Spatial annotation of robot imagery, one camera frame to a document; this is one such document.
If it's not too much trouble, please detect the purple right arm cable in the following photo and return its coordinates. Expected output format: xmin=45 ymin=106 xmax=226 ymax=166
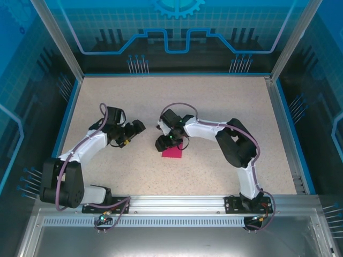
xmin=160 ymin=102 xmax=278 ymax=231

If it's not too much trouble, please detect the aluminium frame post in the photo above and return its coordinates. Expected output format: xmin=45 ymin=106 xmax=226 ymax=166
xmin=29 ymin=0 xmax=85 ymax=81
xmin=270 ymin=0 xmax=324 ymax=81

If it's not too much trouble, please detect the aluminium side rail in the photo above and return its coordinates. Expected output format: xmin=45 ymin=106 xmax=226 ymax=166
xmin=264 ymin=76 xmax=308 ymax=195

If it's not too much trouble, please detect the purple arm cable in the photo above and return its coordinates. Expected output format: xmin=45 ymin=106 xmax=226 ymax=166
xmin=55 ymin=103 xmax=132 ymax=234
xmin=160 ymin=102 xmax=278 ymax=231

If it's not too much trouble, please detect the aluminium mounting rail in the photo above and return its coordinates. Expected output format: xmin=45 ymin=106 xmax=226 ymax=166
xmin=36 ymin=194 xmax=321 ymax=215

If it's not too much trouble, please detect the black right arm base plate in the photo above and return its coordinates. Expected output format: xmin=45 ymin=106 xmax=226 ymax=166
xmin=224 ymin=195 xmax=274 ymax=215

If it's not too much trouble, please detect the slotted grey cable duct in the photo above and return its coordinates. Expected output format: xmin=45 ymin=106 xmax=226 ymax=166
xmin=42 ymin=218 xmax=247 ymax=227

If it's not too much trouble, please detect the blue table edge strip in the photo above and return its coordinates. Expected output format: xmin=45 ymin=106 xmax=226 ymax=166
xmin=275 ymin=79 xmax=317 ymax=195
xmin=43 ymin=79 xmax=84 ymax=195
xmin=81 ymin=71 xmax=274 ymax=77

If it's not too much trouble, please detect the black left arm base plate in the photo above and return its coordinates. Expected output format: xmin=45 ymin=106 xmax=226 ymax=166
xmin=82 ymin=196 xmax=131 ymax=215

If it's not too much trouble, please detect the steel sheet panel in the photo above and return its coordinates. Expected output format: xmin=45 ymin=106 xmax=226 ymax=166
xmin=16 ymin=208 xmax=335 ymax=257

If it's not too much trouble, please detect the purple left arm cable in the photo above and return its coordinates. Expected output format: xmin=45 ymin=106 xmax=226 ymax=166
xmin=55 ymin=103 xmax=132 ymax=234

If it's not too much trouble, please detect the magenta cloth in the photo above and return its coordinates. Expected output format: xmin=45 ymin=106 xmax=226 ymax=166
xmin=161 ymin=143 xmax=184 ymax=159

